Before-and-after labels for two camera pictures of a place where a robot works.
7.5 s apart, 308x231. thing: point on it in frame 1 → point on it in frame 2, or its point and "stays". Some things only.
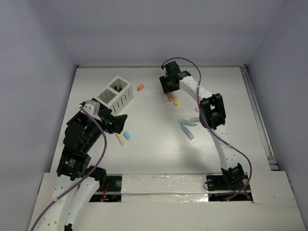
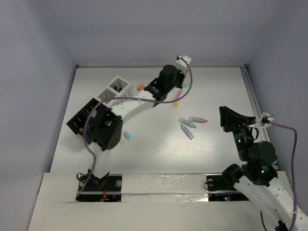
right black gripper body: x=166 y=84 → x=240 y=132
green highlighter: x=186 y=122 stays
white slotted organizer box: x=117 y=95 stays
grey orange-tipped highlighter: x=194 y=119 stays
